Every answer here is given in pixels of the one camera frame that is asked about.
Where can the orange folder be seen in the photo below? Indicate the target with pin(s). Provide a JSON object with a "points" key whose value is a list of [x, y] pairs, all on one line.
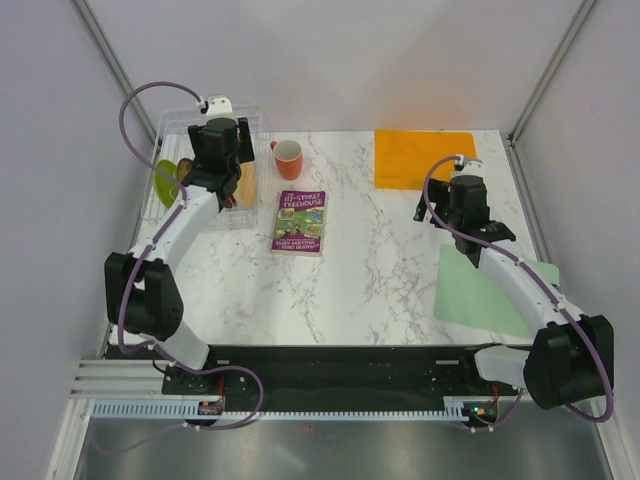
{"points": [[402, 159]]}

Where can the white wire dish rack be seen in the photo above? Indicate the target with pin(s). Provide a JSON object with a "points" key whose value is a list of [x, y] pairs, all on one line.
{"points": [[172, 143]]}

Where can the purple treehouse book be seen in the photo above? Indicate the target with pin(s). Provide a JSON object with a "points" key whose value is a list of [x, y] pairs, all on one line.
{"points": [[300, 223]]}

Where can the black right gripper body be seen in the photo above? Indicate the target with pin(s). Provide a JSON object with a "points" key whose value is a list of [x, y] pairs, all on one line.
{"points": [[452, 216]]}

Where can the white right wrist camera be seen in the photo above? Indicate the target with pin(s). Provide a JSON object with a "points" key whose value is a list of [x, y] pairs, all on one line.
{"points": [[466, 166]]}

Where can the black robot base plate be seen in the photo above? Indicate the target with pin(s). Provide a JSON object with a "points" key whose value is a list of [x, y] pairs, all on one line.
{"points": [[339, 376]]}

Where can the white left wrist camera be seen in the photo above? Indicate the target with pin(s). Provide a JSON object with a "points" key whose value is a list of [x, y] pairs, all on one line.
{"points": [[215, 107]]}

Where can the orange mug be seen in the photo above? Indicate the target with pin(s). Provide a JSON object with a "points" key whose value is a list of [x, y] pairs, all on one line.
{"points": [[288, 158]]}

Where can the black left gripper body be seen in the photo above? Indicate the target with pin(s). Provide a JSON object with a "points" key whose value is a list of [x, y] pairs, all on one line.
{"points": [[236, 167]]}

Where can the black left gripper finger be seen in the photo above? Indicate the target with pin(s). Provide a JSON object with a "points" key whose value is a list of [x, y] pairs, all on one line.
{"points": [[245, 150], [194, 138]]}

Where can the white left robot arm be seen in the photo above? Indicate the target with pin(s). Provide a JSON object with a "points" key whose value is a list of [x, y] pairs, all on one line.
{"points": [[142, 297]]}

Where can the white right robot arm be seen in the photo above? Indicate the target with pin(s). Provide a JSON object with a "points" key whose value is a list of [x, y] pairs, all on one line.
{"points": [[568, 365]]}

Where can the yellow patterned dark-rimmed plate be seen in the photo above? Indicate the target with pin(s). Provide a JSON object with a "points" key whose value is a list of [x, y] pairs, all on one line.
{"points": [[183, 170]]}

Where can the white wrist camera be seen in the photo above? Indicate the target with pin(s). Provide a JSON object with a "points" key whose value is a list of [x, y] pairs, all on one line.
{"points": [[466, 166], [215, 107]]}

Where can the green plate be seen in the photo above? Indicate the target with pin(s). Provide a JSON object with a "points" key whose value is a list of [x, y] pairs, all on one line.
{"points": [[165, 182]]}

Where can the cream plate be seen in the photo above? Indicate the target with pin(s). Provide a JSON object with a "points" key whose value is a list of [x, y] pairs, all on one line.
{"points": [[246, 192]]}

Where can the white slotted cable duct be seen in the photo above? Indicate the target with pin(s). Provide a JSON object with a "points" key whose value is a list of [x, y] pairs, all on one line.
{"points": [[444, 409]]}

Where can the light green mat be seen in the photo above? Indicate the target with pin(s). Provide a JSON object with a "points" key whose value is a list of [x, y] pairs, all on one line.
{"points": [[503, 295]]}

